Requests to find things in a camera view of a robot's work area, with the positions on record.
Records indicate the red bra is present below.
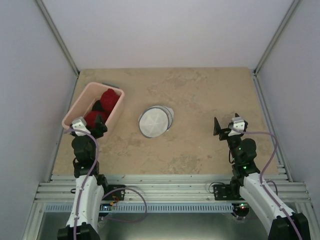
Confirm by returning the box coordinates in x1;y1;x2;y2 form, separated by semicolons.
84;88;120;129

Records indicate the pink plastic bin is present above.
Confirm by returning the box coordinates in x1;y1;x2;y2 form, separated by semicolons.
61;81;126;141

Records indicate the white mesh laundry bag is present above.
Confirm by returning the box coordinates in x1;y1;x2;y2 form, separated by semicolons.
138;105;174;139

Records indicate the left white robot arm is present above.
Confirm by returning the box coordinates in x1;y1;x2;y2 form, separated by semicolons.
57;116;110;240

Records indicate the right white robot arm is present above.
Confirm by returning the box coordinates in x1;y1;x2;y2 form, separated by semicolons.
208;114;311;240

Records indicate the black bra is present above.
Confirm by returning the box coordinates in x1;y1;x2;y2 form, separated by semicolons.
91;100;105;112

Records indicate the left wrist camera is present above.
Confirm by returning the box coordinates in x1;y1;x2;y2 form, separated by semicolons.
70;116;91;137

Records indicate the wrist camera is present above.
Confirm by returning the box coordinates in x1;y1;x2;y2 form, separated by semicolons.
228;113;248;137
70;116;91;137

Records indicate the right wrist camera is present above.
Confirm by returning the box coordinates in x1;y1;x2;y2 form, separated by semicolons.
228;113;248;137

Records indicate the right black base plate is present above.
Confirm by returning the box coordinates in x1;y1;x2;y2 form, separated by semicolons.
213;184;241;201

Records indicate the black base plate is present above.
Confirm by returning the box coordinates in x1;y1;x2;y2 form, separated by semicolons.
213;184;241;201
102;184;126;202

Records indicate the aluminium rail frame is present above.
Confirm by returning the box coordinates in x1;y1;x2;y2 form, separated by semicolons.
21;173;313;240

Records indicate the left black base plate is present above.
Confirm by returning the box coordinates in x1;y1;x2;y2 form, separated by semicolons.
102;184;126;202

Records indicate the slotted cable duct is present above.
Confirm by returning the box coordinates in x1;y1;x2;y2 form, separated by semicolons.
43;202;236;213

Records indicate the left frame post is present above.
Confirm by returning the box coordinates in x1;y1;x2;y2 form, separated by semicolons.
35;0;80;78

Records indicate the frame post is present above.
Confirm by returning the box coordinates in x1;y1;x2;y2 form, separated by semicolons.
252;0;302;77
35;0;80;78

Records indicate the right frame post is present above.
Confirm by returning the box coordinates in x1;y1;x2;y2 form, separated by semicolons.
252;0;302;77

